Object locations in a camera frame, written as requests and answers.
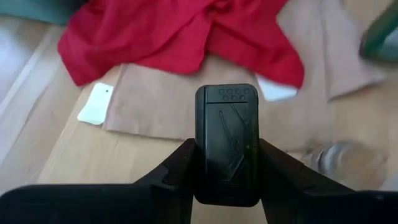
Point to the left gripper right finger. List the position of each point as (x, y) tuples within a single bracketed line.
[(311, 202)]

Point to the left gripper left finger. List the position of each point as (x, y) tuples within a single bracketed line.
[(93, 205)]

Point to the black spice tin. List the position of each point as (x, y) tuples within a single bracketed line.
[(227, 146)]

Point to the green-lidded glass spice jar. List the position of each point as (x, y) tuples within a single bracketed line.
[(382, 37)]

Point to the white paper tag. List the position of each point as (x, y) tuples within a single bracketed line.
[(275, 91), (96, 103)]

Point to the red cloth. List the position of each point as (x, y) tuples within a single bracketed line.
[(174, 34)]

